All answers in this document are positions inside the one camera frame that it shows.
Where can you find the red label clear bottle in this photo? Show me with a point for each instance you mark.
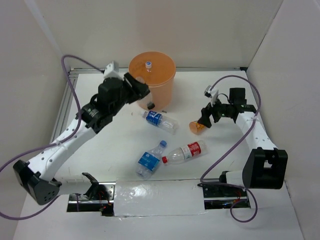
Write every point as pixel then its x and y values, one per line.
pixel 185 153

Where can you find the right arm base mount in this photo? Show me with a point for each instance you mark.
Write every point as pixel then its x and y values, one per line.
pixel 222 197

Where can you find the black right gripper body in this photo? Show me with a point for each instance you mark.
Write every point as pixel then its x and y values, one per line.
pixel 224 108

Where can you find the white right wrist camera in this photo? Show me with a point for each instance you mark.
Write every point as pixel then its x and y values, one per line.
pixel 211 93

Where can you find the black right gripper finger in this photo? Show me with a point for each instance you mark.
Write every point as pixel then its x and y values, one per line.
pixel 216 116
pixel 204 120

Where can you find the orange plastic bin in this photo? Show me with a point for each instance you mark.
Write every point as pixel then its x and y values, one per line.
pixel 160 80

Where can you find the black label clear bottle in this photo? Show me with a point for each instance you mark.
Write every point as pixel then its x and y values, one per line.
pixel 147 102

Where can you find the aluminium rail frame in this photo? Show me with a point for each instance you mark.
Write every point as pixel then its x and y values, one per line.
pixel 67 97

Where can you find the clear unlabeled plastic bottle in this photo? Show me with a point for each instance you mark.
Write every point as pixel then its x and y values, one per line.
pixel 148 67

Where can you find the dark blue label bottle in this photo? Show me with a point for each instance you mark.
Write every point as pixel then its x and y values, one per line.
pixel 163 122

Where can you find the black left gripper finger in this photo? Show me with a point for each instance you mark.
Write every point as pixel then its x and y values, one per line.
pixel 135 86
pixel 131 98

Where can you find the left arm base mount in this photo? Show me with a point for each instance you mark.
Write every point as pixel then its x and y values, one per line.
pixel 98 197

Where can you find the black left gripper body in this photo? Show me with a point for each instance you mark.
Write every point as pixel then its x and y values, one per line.
pixel 119 104

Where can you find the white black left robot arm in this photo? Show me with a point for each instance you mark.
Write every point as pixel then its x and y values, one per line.
pixel 37 175

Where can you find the light blue label bottle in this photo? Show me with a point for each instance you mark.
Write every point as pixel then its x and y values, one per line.
pixel 150 160

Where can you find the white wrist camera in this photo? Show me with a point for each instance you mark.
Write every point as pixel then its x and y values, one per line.
pixel 211 93
pixel 111 70

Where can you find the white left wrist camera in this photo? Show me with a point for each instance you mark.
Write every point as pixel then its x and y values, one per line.
pixel 111 70

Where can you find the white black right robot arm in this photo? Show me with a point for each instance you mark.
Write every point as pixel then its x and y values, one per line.
pixel 266 165

